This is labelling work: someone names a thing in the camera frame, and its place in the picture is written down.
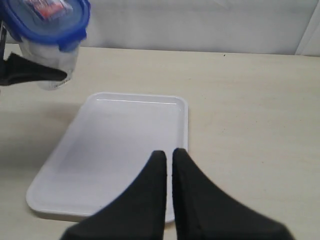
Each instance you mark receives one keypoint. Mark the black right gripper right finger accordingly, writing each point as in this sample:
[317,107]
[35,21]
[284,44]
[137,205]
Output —
[204,212]

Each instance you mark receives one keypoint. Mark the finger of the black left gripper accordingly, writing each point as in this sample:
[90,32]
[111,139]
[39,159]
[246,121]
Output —
[18,70]

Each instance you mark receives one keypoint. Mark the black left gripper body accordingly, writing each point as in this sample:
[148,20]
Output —
[3,37]

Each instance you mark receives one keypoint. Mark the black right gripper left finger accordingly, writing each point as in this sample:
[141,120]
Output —
[136,214]

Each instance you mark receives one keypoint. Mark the clear plastic tall container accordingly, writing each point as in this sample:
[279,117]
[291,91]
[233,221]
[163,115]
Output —
[51,56]

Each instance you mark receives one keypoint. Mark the blue snap-lock container lid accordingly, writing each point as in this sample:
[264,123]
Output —
[61,23]

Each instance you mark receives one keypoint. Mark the white rectangular plastic tray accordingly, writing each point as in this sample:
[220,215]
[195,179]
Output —
[103,150]

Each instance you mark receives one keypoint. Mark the white backdrop curtain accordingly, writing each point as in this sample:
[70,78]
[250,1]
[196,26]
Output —
[232,26]

